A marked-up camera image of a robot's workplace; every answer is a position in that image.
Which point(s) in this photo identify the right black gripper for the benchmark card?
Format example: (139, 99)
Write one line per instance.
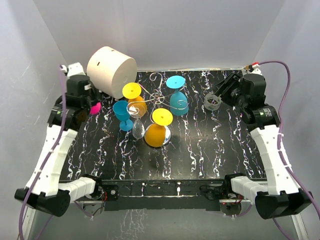
(222, 89)

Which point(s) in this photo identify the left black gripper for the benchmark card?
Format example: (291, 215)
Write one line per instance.
(94, 99)

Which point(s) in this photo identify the magenta plastic wine glass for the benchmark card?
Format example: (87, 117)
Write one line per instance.
(95, 109)

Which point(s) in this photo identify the blue plastic wine glass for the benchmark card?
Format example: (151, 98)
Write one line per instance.
(122, 114)

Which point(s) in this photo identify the orange wine glass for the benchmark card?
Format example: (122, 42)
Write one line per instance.
(158, 133)
(132, 91)

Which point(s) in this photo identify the clear wine glass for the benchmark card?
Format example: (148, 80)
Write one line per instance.
(137, 122)

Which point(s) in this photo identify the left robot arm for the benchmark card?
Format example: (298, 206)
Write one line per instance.
(43, 191)

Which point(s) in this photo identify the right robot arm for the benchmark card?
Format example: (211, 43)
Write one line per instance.
(282, 195)

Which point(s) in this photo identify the chrome wine glass rack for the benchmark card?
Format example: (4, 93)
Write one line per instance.
(158, 100)

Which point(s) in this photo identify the grey tape roll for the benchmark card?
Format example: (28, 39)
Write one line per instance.
(212, 102)

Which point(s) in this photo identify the white cylindrical container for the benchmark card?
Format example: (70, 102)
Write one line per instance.
(110, 70)

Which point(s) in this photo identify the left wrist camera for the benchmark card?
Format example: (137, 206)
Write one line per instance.
(73, 70)

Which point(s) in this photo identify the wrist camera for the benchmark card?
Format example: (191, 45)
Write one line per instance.
(73, 70)
(253, 68)

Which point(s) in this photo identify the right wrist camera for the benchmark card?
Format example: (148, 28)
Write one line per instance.
(253, 68)

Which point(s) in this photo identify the aluminium frame rail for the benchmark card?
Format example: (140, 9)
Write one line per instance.
(283, 195)

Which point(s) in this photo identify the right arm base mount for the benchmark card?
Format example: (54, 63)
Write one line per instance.
(231, 203)

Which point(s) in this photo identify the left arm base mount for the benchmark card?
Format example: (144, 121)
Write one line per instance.
(95, 205)

